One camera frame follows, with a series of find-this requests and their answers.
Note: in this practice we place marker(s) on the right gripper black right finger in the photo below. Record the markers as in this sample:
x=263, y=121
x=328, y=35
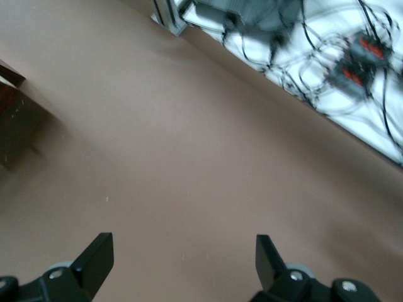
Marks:
x=270, y=267

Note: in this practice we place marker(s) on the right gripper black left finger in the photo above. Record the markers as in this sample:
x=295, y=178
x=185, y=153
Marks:
x=97, y=264

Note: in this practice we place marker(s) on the brown table cover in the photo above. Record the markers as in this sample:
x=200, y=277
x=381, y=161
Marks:
x=189, y=141

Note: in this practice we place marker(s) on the dark brown wooden box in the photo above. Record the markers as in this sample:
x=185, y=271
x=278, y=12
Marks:
x=19, y=126

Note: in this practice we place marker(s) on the black power strip orange switches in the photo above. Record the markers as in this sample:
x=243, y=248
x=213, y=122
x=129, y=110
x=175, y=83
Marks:
x=370, y=47
x=351, y=77

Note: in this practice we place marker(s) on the grey metal box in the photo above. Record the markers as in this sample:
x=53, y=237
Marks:
x=239, y=12

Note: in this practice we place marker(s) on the aluminium frame post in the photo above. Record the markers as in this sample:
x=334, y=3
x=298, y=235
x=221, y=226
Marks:
x=170, y=17

